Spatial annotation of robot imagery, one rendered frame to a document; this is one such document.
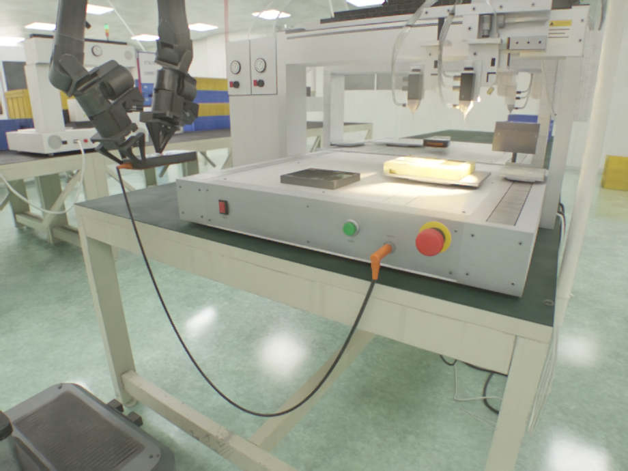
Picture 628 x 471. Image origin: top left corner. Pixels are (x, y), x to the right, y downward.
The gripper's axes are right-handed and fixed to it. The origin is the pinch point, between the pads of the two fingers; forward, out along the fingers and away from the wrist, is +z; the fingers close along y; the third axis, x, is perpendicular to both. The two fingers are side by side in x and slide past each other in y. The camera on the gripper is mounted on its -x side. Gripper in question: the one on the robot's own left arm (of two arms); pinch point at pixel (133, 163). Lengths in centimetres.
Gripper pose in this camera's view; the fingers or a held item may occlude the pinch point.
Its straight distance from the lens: 101.6
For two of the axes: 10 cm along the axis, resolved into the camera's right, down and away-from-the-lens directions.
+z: 2.2, 6.7, 7.0
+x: -3.8, 7.2, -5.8
